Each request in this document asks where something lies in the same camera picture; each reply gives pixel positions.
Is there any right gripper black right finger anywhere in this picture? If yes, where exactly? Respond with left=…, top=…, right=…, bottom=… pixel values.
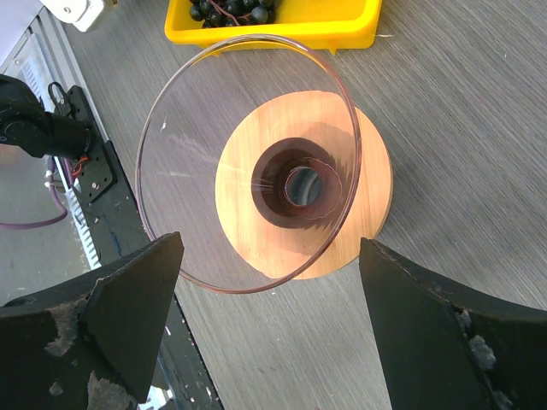
left=359, top=239, right=546, bottom=409

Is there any round wooden ring holder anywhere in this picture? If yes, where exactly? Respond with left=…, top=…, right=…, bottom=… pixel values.
left=215, top=91, right=393, bottom=285

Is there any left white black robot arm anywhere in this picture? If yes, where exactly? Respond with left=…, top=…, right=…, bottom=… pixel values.
left=1, top=74, right=93, bottom=160

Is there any dark black grape bunch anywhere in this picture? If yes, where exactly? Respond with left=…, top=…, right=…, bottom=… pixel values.
left=189, top=0, right=281, bottom=29

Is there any yellow plastic tray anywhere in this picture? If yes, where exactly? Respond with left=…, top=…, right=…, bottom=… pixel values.
left=164, top=0, right=382, bottom=54

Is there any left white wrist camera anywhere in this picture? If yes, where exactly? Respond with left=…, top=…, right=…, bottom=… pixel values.
left=40, top=0, right=109, bottom=32

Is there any clear pink cone dripper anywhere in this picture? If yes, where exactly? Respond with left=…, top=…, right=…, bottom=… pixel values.
left=135, top=34, right=356, bottom=294

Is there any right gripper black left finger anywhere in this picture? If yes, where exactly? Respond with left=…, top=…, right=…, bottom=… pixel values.
left=1, top=232, right=184, bottom=409

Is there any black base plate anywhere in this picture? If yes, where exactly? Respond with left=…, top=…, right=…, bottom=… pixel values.
left=48, top=82, right=222, bottom=409

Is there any dark red glass carafe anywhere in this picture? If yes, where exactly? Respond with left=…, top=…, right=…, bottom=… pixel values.
left=251, top=138, right=345, bottom=229

